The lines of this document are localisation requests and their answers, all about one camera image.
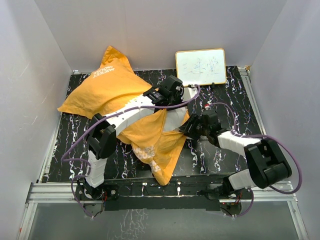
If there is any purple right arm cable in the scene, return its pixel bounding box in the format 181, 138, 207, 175
203, 102, 303, 195

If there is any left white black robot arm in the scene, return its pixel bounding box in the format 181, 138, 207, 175
83, 75, 188, 200

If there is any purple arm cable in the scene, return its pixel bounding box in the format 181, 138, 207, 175
61, 84, 201, 181
203, 102, 303, 195

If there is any small whiteboard with gold frame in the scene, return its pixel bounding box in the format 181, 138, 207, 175
175, 48, 227, 87

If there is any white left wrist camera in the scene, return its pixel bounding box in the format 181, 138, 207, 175
182, 85, 198, 102

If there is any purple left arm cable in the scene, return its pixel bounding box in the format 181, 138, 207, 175
61, 84, 201, 181

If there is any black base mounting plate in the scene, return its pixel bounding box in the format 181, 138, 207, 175
75, 175, 251, 214

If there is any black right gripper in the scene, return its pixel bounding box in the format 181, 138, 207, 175
177, 114, 210, 140

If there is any orange pillowcase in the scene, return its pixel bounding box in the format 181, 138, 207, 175
58, 46, 189, 186

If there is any aluminium frame rail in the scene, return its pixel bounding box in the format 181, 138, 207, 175
17, 67, 310, 240

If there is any white pillow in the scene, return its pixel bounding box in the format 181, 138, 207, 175
163, 107, 188, 132

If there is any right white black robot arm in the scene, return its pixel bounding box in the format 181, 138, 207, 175
178, 110, 292, 199

